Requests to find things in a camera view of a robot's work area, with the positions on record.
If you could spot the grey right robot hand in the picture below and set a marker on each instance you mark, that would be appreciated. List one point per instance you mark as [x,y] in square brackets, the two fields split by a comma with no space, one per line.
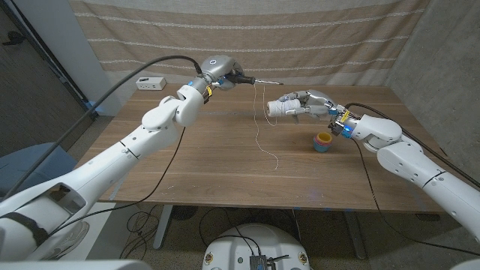
[318,103]

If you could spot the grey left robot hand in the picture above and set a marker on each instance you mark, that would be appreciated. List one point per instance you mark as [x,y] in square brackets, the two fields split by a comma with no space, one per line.
[217,67]

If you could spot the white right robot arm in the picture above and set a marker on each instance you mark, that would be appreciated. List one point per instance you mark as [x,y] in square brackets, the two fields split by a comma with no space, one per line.
[412,165]

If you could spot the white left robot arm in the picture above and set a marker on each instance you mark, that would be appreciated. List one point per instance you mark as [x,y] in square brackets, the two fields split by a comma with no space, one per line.
[120,153]

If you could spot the beige striped cloth backdrop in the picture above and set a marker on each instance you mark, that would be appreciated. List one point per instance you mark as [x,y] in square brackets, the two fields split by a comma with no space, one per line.
[243,37]

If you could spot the colourful stacked cups toy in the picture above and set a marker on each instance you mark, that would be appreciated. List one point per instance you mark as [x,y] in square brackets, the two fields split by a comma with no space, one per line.
[322,144]

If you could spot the white power strip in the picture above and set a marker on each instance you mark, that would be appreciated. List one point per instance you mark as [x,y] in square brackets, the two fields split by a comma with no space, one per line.
[150,83]

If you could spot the grey table leg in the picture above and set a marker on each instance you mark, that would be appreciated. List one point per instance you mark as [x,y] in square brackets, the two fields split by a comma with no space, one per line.
[163,225]
[354,232]

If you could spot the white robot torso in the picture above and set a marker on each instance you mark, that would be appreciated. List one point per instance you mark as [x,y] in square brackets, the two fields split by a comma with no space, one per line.
[255,243]

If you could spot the white floor board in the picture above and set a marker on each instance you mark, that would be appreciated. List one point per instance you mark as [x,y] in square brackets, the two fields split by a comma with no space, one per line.
[101,232]

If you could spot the blue upholstered chair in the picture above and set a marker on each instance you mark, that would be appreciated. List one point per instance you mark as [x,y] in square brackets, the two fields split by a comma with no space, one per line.
[22,161]

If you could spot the white sneaker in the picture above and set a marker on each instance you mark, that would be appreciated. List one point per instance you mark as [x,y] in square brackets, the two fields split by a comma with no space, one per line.
[75,236]

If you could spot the black door frame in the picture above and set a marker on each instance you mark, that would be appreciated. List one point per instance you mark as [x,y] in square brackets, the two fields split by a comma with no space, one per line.
[48,60]

